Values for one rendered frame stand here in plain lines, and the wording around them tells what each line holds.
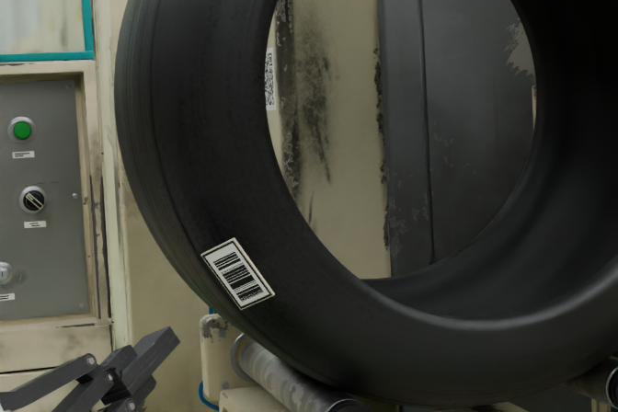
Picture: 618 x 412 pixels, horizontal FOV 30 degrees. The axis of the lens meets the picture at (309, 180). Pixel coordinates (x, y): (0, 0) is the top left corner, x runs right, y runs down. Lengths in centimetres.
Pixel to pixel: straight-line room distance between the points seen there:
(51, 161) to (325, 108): 48
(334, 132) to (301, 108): 5
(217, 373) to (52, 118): 52
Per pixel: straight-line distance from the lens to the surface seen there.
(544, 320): 105
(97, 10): 515
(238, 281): 98
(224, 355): 134
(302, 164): 137
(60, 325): 167
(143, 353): 85
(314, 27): 138
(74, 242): 170
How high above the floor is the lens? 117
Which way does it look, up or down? 3 degrees down
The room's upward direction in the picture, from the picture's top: 3 degrees counter-clockwise
